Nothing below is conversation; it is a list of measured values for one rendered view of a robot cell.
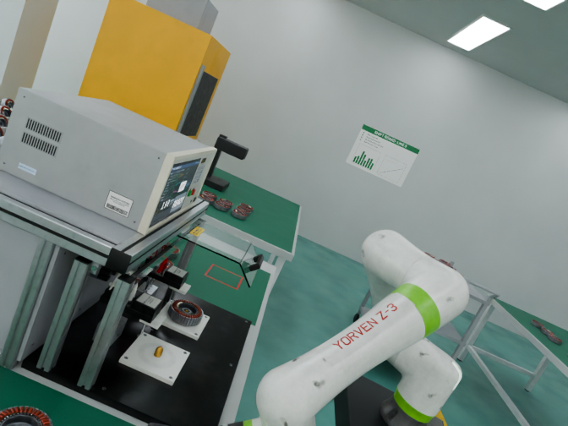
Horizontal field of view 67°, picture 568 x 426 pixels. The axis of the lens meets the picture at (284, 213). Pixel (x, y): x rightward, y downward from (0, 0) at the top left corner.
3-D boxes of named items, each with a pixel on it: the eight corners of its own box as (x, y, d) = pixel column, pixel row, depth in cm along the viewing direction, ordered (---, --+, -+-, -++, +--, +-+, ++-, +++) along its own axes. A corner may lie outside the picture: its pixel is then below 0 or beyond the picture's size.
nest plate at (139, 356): (188, 356, 124) (190, 352, 124) (172, 385, 109) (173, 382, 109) (141, 335, 124) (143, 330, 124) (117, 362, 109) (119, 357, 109)
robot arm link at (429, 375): (399, 381, 138) (429, 334, 134) (439, 419, 127) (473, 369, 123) (378, 386, 128) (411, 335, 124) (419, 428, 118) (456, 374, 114)
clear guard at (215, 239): (259, 264, 151) (266, 248, 150) (249, 288, 127) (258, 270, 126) (175, 226, 150) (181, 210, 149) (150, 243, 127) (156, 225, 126)
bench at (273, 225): (273, 267, 468) (302, 205, 453) (248, 352, 286) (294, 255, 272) (182, 225, 466) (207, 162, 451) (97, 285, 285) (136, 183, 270)
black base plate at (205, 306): (249, 326, 161) (252, 321, 160) (208, 450, 98) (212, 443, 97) (135, 275, 160) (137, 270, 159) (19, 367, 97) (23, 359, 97)
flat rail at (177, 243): (198, 230, 154) (201, 223, 153) (123, 295, 93) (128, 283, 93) (195, 229, 154) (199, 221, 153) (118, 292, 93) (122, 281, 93)
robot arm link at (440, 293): (428, 283, 107) (438, 246, 100) (473, 314, 99) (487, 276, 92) (377, 316, 99) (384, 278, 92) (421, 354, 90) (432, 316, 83)
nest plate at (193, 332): (208, 319, 148) (210, 316, 148) (197, 341, 133) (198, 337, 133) (169, 302, 148) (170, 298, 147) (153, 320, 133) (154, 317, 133)
